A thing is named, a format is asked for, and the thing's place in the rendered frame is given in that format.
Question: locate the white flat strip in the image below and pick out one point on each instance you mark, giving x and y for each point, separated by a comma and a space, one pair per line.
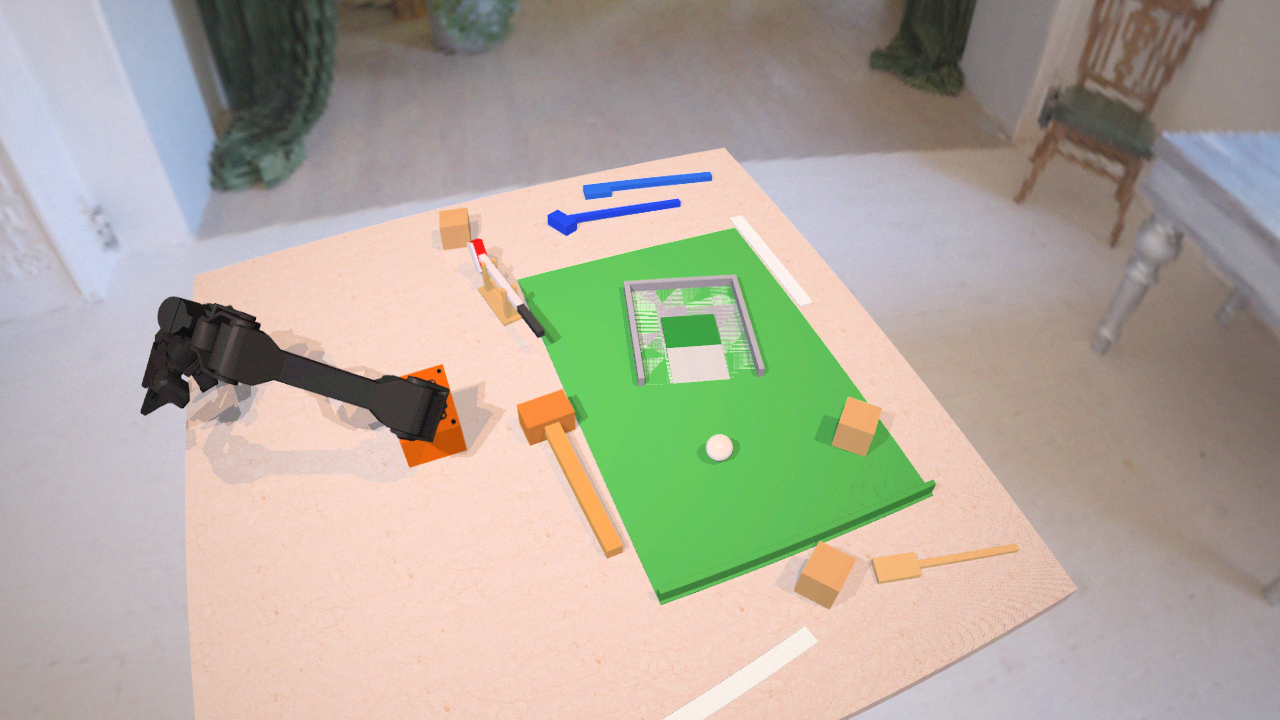
789, 283
742, 681

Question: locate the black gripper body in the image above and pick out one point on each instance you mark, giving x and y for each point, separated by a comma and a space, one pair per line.
177, 356

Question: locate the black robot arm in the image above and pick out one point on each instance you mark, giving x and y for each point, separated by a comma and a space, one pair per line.
231, 348

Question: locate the white ball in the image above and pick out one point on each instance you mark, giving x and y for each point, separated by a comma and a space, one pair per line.
719, 447

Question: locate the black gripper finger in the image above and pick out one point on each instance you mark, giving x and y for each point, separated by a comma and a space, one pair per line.
154, 364
152, 401

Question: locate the orange mallet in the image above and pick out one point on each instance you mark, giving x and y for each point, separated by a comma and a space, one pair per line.
548, 418

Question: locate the green flat mat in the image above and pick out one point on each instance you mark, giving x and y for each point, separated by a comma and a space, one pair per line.
684, 512

